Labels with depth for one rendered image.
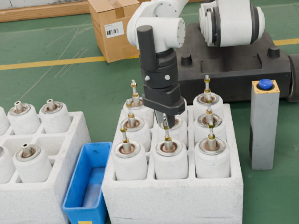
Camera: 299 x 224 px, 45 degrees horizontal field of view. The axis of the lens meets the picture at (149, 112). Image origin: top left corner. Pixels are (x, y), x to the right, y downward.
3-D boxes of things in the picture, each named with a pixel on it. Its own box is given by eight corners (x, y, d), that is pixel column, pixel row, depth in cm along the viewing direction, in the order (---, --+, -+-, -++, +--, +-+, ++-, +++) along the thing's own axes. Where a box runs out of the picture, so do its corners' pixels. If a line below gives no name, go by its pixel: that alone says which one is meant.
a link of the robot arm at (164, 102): (194, 103, 91) (191, 61, 84) (171, 123, 85) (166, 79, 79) (155, 90, 98) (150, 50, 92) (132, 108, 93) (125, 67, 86)
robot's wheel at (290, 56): (280, 86, 164) (283, 46, 153) (291, 86, 163) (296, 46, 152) (291, 112, 148) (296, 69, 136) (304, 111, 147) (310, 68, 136)
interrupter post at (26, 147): (26, 151, 107) (22, 142, 105) (34, 150, 107) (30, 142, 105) (23, 156, 105) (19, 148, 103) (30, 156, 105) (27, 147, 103)
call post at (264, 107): (248, 156, 129) (251, 82, 112) (268, 155, 128) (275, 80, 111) (251, 170, 123) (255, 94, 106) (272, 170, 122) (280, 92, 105)
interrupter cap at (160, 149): (150, 152, 100) (150, 150, 99) (164, 137, 105) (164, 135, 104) (173, 161, 96) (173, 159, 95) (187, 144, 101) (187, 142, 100)
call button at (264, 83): (257, 84, 110) (257, 78, 109) (271, 83, 110) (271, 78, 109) (259, 91, 107) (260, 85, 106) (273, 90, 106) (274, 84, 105)
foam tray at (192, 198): (129, 146, 142) (121, 109, 132) (229, 142, 137) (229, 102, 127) (112, 228, 111) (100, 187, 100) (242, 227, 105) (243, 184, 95)
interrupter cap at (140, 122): (119, 121, 114) (119, 119, 114) (142, 115, 115) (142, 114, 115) (122, 134, 108) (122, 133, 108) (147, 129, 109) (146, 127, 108)
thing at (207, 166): (195, 202, 106) (191, 156, 96) (199, 178, 114) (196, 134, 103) (228, 206, 104) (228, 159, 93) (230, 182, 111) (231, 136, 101)
